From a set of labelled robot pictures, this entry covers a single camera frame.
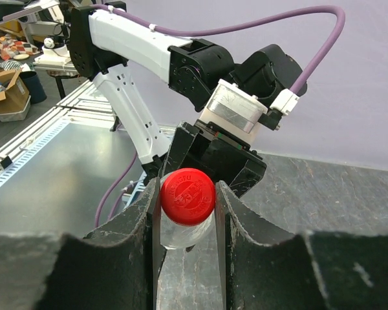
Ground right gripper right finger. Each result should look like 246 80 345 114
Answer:
215 182 388 309

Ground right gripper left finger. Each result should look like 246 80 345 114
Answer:
0 178 161 309

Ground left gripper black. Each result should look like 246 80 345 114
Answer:
160 119 267 198

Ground red bottle cap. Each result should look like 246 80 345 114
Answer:
160 168 215 226

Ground red label water bottle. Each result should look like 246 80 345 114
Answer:
160 211 215 250

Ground cardboard boxes background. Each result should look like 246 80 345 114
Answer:
0 34 47 123

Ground aluminium frame rail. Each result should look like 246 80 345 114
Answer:
0 81 119 160

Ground slotted cable duct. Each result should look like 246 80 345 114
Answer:
0 120 69 188

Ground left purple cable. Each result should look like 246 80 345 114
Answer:
93 5 346 227

